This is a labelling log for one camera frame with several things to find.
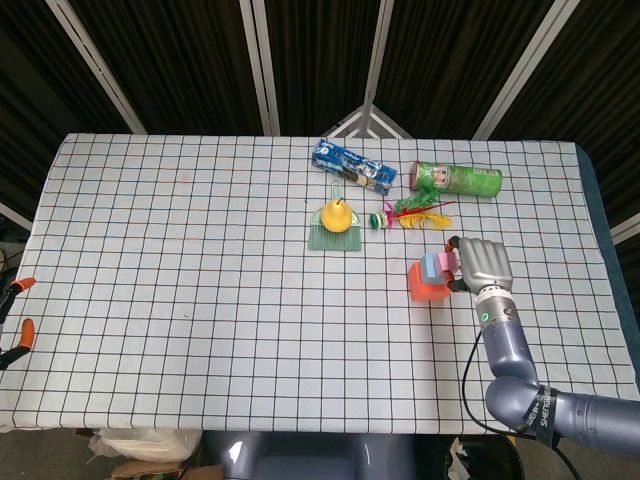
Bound white triangular screen foot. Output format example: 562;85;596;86
322;103;414;140

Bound large orange foam cube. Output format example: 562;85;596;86
407;260;450;304

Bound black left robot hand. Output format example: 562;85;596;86
0;277;38;371

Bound blue foam cube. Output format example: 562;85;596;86
421;253;451;289

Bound black printed arm strap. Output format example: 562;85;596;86
519;383;564;446

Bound green chips can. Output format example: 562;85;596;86
408;160;503;200

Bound yellow pear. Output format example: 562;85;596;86
320;197;352;233

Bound brown cardboard box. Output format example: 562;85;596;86
110;459;226;480

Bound white checked tablecloth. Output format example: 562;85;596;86
0;132;640;434

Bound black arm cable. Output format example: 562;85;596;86
462;332;591;480

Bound dark corrugated folding screen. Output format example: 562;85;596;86
0;0;640;251

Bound grey robot torso base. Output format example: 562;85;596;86
202;429;419;480

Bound white plastic bag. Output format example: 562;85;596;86
88;428;202;464

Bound blue cookie box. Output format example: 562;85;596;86
310;138;399;197

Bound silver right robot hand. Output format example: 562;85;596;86
443;235;514;296

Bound colourful feather shuttlecock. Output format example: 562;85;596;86
369;198;457;232

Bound green hand broom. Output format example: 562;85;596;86
306;179;362;252

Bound white screen frame post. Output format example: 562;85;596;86
0;202;34;231
238;0;281;135
45;0;147;135
610;214;640;244
472;0;581;140
362;0;396;134

